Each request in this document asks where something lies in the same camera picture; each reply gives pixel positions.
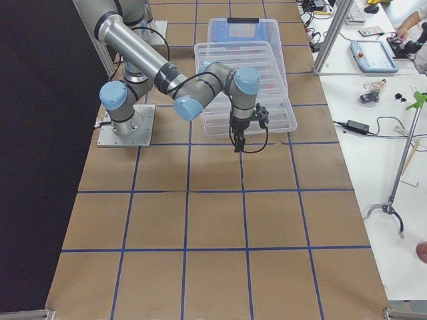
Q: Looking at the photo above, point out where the blue plastic tray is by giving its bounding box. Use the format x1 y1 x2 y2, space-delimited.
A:
207 18 268 42

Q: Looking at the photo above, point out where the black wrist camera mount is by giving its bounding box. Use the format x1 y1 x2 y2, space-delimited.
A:
250 103 269 129

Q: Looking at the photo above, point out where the small black key bundle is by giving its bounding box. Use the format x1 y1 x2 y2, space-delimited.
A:
359 91 380 104

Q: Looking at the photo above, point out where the person's hand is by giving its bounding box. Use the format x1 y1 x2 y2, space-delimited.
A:
396 27 408 41

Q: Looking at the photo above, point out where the metal reacher grabber tool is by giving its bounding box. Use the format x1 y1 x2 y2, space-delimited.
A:
364 91 427 239

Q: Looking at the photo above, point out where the white keyboard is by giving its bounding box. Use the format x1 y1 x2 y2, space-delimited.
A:
345 1 366 25

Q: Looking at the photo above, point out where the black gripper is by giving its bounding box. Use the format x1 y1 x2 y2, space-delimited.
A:
231 117 250 153

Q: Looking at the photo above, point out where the clear plastic storage box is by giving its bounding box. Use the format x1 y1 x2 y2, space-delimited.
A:
207 17 288 93

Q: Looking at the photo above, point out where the metal hex key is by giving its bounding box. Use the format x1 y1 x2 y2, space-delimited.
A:
400 180 419 188

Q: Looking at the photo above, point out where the black game controller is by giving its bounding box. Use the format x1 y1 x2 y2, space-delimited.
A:
386 37 420 59

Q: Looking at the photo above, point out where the black power adapter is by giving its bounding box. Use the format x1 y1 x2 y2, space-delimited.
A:
346 120 370 135

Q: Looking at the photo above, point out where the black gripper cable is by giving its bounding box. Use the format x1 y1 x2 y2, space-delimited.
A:
228 123 269 154

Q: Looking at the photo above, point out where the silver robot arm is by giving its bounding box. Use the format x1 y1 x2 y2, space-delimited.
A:
99 3 253 145
75 1 268 152

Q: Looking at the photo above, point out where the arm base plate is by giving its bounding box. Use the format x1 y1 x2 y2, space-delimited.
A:
140 20 167 47
97 104 155 147

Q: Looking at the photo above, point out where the clear plastic box lid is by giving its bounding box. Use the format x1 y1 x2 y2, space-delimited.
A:
194 41 298 138

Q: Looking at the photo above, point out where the aluminium frame post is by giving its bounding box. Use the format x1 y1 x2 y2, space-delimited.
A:
313 0 354 75

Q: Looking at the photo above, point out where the black box latch handle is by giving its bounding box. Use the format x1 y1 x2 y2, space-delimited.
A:
227 17 260 23

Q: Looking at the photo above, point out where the blue teach pendant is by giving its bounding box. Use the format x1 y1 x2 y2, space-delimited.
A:
350 40 399 73

